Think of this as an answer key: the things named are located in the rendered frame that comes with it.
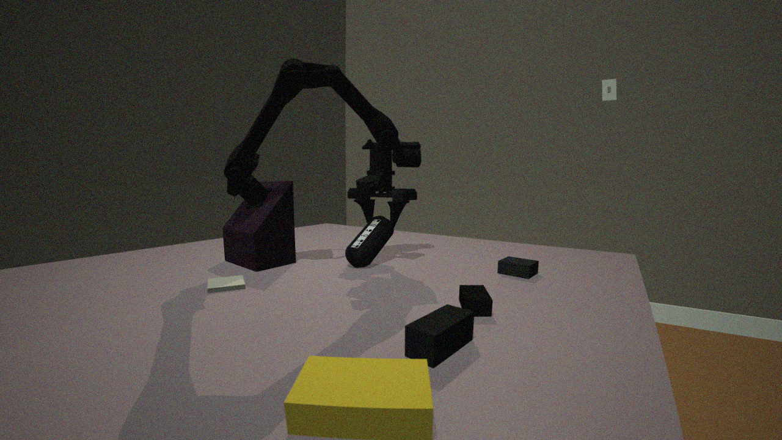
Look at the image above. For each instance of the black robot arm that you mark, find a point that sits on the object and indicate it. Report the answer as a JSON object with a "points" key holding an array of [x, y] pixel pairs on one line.
{"points": [[295, 75]]}

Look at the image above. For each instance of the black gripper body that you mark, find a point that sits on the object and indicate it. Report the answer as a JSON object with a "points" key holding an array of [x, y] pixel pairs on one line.
{"points": [[398, 195]]}

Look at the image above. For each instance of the yellow rectangular block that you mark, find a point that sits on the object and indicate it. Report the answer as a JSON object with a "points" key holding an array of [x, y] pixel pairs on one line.
{"points": [[361, 398]]}

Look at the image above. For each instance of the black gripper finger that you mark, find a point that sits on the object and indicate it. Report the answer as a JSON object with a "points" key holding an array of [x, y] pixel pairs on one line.
{"points": [[367, 207], [395, 211]]}

